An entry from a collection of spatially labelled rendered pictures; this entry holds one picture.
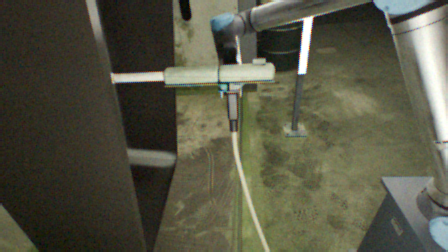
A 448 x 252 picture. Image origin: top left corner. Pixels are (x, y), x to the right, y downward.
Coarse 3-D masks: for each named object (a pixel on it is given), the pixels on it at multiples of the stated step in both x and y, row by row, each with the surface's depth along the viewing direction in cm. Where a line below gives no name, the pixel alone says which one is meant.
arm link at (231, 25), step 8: (216, 16) 86; (224, 16) 82; (232, 16) 83; (216, 24) 82; (224, 24) 82; (232, 24) 84; (240, 24) 86; (216, 32) 84; (224, 32) 83; (232, 32) 84; (240, 32) 88; (216, 40) 86; (224, 40) 85; (232, 40) 85; (216, 48) 88
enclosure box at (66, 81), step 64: (0, 0) 33; (64, 0) 32; (128, 0) 86; (0, 64) 38; (64, 64) 38; (128, 64) 101; (0, 128) 46; (64, 128) 46; (128, 128) 122; (0, 192) 59; (64, 192) 59; (128, 192) 58
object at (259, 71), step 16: (240, 64) 64; (256, 64) 62; (272, 64) 63; (112, 80) 65; (128, 80) 65; (144, 80) 65; (176, 80) 63; (192, 80) 63; (208, 80) 63; (224, 80) 63; (240, 80) 63; (256, 80) 63; (272, 80) 63
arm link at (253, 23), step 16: (288, 0) 75; (304, 0) 70; (320, 0) 67; (336, 0) 64; (352, 0) 62; (368, 0) 61; (240, 16) 87; (256, 16) 85; (272, 16) 80; (288, 16) 77; (304, 16) 74
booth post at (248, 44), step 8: (240, 0) 226; (248, 0) 225; (240, 8) 230; (248, 8) 230; (240, 40) 249; (248, 40) 248; (256, 40) 248; (240, 48) 254; (248, 48) 254; (256, 48) 253; (248, 56) 259; (256, 56) 259; (248, 88) 284; (256, 88) 283
